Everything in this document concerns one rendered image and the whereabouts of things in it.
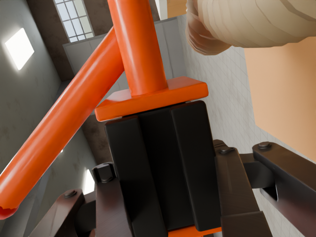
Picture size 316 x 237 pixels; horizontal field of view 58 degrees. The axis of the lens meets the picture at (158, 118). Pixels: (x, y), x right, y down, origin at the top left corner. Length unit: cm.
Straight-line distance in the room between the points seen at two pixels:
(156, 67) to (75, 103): 6
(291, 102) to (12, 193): 24
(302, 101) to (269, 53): 7
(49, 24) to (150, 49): 899
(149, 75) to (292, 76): 16
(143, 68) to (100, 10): 870
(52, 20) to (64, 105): 891
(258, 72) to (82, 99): 23
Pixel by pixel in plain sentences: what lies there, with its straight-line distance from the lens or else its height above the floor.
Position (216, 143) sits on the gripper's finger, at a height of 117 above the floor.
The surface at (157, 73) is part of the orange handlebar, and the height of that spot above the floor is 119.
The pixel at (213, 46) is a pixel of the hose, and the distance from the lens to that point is 21.
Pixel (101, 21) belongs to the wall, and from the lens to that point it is 891.
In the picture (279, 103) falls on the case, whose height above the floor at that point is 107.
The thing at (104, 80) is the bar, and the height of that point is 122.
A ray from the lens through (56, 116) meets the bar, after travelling 18.
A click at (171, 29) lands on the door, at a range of 902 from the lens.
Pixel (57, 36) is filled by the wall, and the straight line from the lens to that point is 918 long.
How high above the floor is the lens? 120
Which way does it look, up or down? level
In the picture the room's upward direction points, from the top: 104 degrees counter-clockwise
